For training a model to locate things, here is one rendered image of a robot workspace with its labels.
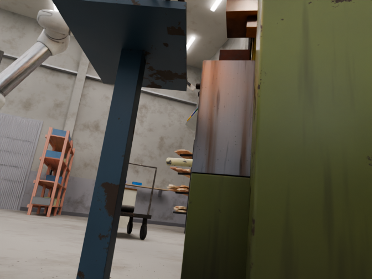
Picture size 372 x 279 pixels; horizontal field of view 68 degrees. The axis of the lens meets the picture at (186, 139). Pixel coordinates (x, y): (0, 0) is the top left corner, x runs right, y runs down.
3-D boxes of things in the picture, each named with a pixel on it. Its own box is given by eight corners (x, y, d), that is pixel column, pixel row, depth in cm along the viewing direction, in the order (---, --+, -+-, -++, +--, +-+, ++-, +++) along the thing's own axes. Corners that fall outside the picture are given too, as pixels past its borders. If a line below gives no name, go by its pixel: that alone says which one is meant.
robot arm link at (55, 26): (74, 11, 157) (74, 25, 169) (39, -1, 151) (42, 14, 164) (68, 30, 153) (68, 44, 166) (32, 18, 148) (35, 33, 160)
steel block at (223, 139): (191, 171, 97) (202, 60, 109) (203, 186, 133) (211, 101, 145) (368, 186, 86) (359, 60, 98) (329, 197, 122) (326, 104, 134)
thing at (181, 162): (165, 164, 158) (166, 155, 159) (167, 166, 163) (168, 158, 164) (243, 170, 150) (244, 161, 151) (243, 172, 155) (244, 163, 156)
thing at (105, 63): (50, -3, 61) (51, -10, 61) (103, 83, 99) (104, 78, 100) (185, 9, 60) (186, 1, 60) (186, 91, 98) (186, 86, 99)
